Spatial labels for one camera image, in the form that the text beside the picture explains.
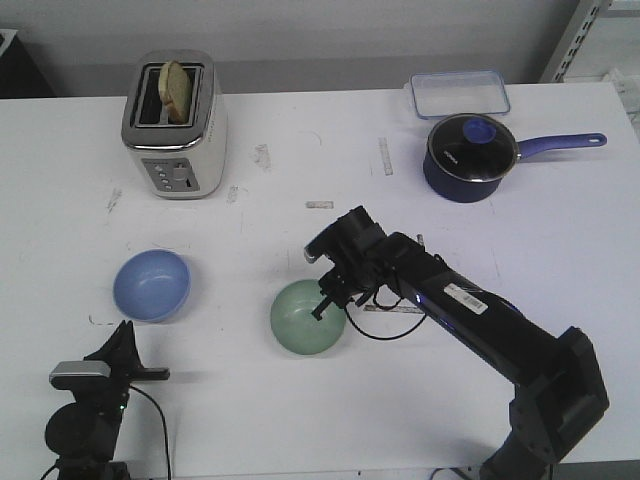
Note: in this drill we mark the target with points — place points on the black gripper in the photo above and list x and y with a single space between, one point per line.
355 273
120 366

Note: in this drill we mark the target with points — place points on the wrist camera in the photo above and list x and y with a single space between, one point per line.
80 375
328 243

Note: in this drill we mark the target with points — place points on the blue saucepan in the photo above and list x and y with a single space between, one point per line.
470 192

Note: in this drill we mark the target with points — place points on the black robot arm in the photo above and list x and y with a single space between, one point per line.
84 432
559 390

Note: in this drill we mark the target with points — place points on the white metal shelf upright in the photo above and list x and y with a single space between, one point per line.
600 37

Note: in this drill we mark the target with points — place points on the green bowl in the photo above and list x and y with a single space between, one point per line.
293 324

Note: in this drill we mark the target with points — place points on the blue bowl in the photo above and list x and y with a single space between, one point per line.
152 285

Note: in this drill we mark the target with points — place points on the white silver toaster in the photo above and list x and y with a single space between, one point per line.
178 161

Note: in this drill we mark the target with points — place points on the glass pot lid blue knob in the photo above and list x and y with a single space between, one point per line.
473 147

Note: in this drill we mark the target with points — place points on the toast slice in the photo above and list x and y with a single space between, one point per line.
175 91

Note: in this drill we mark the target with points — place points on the clear plastic container blue rim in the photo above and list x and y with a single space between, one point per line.
438 95

